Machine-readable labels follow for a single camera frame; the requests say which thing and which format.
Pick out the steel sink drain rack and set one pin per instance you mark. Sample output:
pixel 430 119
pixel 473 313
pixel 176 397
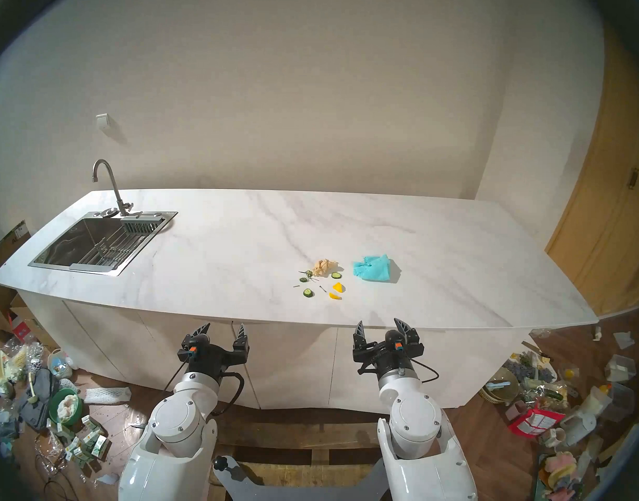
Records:
pixel 116 249

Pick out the yellowish plastic bag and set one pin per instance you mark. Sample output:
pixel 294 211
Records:
pixel 9 372

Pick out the black star knob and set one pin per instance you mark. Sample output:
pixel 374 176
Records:
pixel 222 463

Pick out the white wall socket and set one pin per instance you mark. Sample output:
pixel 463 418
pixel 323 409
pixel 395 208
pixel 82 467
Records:
pixel 103 120

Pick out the round steel sink cap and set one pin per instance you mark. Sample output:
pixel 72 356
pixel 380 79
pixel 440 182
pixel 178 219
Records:
pixel 109 211

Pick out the small pink box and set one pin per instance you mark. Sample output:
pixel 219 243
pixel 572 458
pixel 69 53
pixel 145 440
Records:
pixel 516 410

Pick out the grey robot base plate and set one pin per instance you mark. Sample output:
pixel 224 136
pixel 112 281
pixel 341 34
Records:
pixel 298 492

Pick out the open brown cardboard box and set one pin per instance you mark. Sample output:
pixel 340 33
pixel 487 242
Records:
pixel 37 333

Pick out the brown paper scrap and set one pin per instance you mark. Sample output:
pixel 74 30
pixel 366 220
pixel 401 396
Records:
pixel 323 266

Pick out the clear plastic box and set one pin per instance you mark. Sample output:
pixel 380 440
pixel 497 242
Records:
pixel 621 401

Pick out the small green white carton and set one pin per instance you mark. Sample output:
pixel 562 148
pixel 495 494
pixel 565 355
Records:
pixel 73 450
pixel 90 425
pixel 99 446

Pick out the white crumpled paper sheet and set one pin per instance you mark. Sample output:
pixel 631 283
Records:
pixel 623 340

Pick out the grey bag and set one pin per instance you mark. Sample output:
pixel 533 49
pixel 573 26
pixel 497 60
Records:
pixel 37 401

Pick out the curved steel faucet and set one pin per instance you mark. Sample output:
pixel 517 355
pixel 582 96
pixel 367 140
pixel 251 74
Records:
pixel 115 189

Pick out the woven basket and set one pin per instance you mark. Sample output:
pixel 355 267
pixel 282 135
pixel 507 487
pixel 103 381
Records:
pixel 499 388

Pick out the brass door hinge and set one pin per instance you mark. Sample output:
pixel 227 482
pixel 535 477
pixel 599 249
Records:
pixel 633 178

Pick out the white plastic pitcher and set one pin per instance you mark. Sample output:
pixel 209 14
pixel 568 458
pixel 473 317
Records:
pixel 580 424

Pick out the red snack packet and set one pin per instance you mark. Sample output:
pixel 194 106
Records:
pixel 536 422

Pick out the purple grape bunch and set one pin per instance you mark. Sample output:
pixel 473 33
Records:
pixel 518 369

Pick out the teal cleaning cloth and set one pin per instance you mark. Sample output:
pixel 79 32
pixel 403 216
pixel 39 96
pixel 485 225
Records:
pixel 374 269

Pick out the flat cardboard sheet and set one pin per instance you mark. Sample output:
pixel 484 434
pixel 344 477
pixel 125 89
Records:
pixel 9 241

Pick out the white paper scrap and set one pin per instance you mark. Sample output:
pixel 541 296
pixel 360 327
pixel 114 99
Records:
pixel 108 479

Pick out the stainless steel sink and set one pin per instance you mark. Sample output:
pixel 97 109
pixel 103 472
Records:
pixel 74 239

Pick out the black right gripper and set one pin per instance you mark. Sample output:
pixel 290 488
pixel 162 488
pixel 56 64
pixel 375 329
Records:
pixel 390 351

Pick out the white round container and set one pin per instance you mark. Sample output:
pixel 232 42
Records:
pixel 59 364

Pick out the whole green cucumber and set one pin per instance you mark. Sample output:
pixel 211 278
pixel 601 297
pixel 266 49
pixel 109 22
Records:
pixel 552 394

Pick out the small red box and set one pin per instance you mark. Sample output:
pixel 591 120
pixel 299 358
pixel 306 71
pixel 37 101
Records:
pixel 19 330

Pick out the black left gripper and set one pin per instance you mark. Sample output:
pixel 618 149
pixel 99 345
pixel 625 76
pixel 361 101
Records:
pixel 212 356

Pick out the black kitchen knife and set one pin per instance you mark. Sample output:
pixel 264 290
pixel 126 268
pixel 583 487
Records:
pixel 536 351

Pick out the pale ceramic mug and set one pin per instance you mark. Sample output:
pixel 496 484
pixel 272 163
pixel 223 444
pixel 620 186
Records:
pixel 554 437

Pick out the white foam net sleeve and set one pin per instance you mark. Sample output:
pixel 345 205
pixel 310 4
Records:
pixel 107 395

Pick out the clear lidded container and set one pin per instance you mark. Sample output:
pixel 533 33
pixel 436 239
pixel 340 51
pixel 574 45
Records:
pixel 619 368

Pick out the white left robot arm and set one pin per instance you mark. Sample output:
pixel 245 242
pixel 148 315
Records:
pixel 176 427

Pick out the green vegetable stem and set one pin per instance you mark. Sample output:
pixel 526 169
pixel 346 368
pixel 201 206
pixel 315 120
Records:
pixel 304 279

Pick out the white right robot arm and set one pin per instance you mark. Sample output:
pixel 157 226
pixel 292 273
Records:
pixel 416 421

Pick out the wooden door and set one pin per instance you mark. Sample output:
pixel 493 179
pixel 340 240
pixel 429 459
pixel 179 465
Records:
pixel 612 218

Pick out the green bowl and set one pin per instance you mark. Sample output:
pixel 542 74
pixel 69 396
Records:
pixel 56 406

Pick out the white kitchen counter cabinet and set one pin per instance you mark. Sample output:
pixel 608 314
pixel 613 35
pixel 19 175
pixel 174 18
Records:
pixel 298 364

